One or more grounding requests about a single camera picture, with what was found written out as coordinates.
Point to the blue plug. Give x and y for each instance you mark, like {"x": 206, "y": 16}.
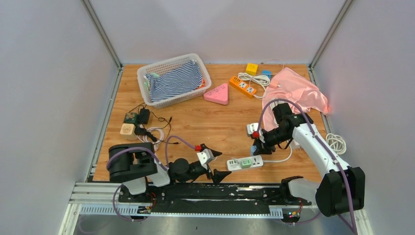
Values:
{"x": 254, "y": 151}

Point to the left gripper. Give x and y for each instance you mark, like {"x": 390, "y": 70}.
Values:
{"x": 218, "y": 175}

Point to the pink triangular power strip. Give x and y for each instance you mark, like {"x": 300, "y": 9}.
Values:
{"x": 219, "y": 95}

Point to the pink cloth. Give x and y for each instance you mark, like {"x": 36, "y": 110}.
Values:
{"x": 289, "y": 85}

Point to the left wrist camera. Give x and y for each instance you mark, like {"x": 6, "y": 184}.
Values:
{"x": 205, "y": 157}

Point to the green plug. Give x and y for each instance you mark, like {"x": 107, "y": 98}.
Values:
{"x": 245, "y": 163}

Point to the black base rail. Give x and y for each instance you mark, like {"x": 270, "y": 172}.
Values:
{"x": 208, "y": 198}

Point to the green patterned cube socket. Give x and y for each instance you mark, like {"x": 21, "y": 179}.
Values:
{"x": 131, "y": 118}

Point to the small blue cube socket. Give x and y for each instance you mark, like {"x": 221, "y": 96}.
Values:
{"x": 267, "y": 73}

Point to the blue white striped cloth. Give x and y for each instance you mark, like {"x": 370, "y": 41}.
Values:
{"x": 184, "y": 79}

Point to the orange power strip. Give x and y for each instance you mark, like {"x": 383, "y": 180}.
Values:
{"x": 242, "y": 87}

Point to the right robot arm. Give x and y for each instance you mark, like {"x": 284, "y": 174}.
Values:
{"x": 342, "y": 188}

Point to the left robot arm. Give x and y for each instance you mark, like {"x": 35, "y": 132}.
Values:
{"x": 133, "y": 165}

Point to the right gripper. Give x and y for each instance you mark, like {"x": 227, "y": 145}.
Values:
{"x": 267, "y": 148}

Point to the white power strip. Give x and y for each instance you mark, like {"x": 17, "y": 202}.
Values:
{"x": 234, "y": 164}

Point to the beige wooden cube socket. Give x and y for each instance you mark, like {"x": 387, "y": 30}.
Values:
{"x": 127, "y": 131}

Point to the white plastic basket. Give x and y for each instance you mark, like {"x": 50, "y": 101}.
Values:
{"x": 162, "y": 67}

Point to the yellow cube socket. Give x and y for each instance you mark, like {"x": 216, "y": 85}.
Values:
{"x": 251, "y": 69}

